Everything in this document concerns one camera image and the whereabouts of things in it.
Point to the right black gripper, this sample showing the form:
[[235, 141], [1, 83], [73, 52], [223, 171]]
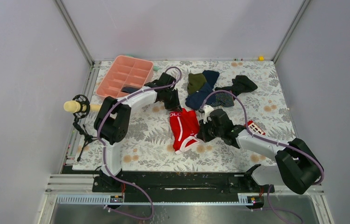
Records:
[[203, 134]]

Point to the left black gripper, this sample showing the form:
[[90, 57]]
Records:
[[175, 106]]

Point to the red underwear white trim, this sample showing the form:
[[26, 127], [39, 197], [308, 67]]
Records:
[[185, 127]]

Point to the pink divided organizer tray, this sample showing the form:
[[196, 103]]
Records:
[[125, 71]]

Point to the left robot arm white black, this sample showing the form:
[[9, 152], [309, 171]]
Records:
[[112, 121]]

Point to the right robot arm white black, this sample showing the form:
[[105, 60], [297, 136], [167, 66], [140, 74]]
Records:
[[295, 165]]

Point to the navy blue underwear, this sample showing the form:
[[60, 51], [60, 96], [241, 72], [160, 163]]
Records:
[[195, 101]]

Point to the striped grey underwear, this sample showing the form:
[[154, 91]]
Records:
[[223, 99]]

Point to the olive green underwear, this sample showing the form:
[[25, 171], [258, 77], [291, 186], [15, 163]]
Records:
[[195, 82]]

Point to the dark rolled underwear in tray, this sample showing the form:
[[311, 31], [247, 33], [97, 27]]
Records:
[[129, 89]]

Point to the black underwear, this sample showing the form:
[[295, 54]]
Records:
[[241, 84]]

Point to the floral patterned table mat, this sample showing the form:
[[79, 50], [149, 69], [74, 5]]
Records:
[[148, 143]]

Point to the red white grid block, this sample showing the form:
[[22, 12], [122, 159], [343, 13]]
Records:
[[255, 128]]

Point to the microphone with foam cover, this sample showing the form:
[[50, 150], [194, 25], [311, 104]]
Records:
[[80, 107]]

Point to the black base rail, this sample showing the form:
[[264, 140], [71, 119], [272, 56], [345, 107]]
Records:
[[180, 187]]

